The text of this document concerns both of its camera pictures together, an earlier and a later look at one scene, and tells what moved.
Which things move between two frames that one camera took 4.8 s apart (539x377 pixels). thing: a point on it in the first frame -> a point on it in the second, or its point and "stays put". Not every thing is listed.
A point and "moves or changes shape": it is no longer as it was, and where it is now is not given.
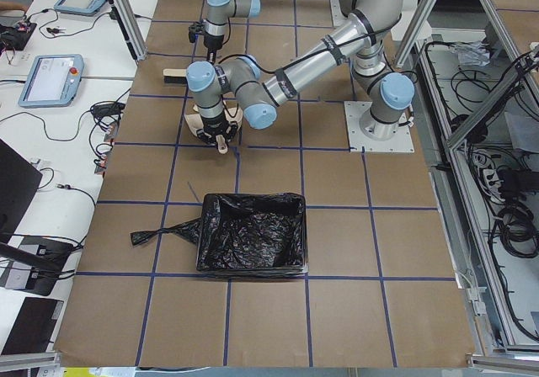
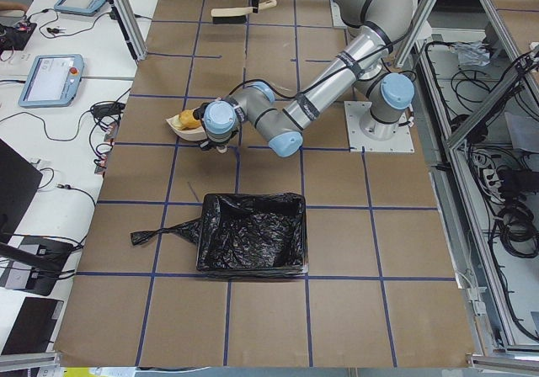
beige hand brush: (174, 76) moves or changes shape
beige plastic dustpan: (194, 123) moves or changes shape
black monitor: (18, 182) stays put
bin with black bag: (245, 235) stays put
